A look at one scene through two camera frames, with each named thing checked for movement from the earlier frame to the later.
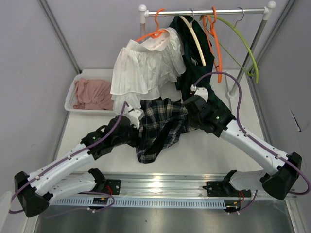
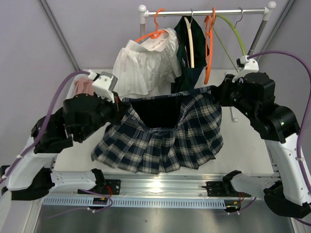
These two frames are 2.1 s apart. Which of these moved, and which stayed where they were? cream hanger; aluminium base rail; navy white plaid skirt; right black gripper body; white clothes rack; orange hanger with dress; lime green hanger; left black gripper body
Moved: left black gripper body; navy white plaid skirt; lime green hanger; right black gripper body; cream hanger
Stayed: aluminium base rail; orange hanger with dress; white clothes rack
